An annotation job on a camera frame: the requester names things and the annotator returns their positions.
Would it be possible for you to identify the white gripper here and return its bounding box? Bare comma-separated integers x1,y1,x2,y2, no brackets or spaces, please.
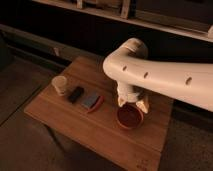
117,82,149,113

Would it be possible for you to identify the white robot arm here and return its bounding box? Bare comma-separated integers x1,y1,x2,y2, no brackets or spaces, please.
103,38,213,112

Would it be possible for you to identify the red round bowl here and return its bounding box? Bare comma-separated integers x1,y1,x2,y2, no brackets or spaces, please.
116,104,144,130

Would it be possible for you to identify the blue sponge on red tray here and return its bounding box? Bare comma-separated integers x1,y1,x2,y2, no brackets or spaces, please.
81,93,104,113

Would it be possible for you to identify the wooden table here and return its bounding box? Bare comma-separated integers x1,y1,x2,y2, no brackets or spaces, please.
25,57,173,171

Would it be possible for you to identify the black rectangular block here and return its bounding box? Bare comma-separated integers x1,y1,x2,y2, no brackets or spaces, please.
68,86,84,103

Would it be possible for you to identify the white paper cup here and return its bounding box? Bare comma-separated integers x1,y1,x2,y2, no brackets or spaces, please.
51,76,68,96

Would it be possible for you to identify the white wall outlet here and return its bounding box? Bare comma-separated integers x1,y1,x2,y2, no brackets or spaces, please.
53,47,60,56

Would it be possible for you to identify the wooden wall shelf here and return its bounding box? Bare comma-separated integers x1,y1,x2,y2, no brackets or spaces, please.
33,0,213,43

